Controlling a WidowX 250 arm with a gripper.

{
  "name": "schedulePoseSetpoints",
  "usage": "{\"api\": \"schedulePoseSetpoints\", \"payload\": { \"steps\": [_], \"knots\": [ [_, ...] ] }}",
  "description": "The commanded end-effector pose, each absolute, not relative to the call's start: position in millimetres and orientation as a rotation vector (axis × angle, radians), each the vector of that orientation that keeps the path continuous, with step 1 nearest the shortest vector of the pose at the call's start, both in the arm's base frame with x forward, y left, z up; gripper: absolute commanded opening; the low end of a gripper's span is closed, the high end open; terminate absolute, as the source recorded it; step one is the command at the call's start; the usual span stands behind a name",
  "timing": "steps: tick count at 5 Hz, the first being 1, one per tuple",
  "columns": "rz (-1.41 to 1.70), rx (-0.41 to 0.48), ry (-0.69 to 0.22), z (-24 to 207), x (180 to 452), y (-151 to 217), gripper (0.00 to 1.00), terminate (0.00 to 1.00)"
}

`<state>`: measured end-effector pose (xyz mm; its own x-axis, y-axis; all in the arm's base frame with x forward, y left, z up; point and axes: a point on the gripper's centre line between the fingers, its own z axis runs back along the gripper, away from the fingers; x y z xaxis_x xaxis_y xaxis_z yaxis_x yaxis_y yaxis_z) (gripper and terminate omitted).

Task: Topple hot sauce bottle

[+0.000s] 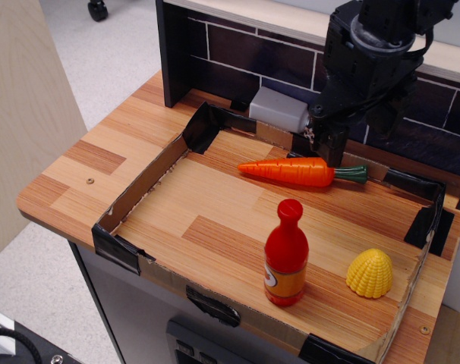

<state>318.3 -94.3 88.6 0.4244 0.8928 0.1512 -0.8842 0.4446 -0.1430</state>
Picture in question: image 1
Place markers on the black chair caster wheel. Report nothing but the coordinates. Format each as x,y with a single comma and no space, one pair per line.
97,10

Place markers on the grey toy faucet block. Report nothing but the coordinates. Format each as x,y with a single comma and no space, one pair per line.
279,110

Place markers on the cardboard fence with black tape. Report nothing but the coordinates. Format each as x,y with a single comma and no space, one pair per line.
192,218

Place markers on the light wooden panel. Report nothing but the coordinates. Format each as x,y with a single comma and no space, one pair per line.
39,117

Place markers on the yellow toy corn piece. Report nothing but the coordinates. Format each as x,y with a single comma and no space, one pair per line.
370,274

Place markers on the orange toy carrot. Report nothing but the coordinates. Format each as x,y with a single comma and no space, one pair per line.
310,172

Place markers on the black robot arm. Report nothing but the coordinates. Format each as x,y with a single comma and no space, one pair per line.
429,14

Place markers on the red hot sauce bottle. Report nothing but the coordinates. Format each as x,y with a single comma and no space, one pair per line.
286,256

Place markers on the dark brick pattern backsplash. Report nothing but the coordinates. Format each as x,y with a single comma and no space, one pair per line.
234,59

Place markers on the grey cabinet with black panel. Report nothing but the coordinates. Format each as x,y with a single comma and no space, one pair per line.
148,323

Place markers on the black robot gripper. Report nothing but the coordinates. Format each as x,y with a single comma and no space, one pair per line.
370,77

